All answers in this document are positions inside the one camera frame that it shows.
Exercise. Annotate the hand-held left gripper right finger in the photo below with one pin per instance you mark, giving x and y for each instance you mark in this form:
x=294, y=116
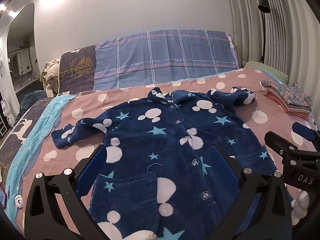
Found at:
x=228, y=170

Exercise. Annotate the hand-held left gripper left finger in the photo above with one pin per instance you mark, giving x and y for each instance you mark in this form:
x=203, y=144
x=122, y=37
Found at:
x=93, y=165

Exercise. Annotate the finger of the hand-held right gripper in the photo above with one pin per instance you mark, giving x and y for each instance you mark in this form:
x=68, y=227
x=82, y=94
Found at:
x=277, y=142
x=303, y=131

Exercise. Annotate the navy blue fleece jacket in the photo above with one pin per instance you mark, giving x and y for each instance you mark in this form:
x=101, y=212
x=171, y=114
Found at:
x=170, y=150

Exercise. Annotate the stack of folded clothes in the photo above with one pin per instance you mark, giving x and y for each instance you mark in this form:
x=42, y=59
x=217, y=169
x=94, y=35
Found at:
x=290, y=97

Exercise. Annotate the beige clothes pile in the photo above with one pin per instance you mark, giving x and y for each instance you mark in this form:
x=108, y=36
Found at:
x=51, y=75

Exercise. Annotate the pink polka dot bedsheet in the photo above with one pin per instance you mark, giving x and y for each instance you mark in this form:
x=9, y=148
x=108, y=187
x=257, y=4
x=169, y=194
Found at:
x=270, y=100

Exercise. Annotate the green pillow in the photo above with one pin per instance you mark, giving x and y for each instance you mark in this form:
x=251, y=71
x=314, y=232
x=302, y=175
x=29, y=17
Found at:
x=267, y=71

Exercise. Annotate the deer print quilt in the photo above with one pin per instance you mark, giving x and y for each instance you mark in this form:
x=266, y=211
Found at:
x=30, y=135

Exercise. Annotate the small white ball toy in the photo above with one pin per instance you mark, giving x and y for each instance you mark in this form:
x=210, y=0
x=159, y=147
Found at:
x=19, y=201

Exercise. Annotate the dark blue blanket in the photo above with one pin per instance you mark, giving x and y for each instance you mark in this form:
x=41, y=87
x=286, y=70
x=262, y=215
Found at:
x=31, y=100

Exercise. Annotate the dark tree print pillow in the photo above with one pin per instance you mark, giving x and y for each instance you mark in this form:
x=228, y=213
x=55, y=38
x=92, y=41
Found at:
x=77, y=67

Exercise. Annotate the grey pleated curtain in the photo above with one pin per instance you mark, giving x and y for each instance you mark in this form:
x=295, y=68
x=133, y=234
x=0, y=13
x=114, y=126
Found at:
x=287, y=30

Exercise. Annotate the white cat figurine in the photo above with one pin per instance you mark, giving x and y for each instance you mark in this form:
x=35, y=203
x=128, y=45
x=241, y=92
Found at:
x=5, y=112

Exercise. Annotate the blue plaid headboard cover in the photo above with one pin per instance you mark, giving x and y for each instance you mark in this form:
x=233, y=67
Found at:
x=165, y=57

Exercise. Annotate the black floor lamp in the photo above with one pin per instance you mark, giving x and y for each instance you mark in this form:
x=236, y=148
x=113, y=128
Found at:
x=263, y=7

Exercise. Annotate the arched mirror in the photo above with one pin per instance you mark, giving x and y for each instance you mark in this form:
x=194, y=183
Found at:
x=22, y=55

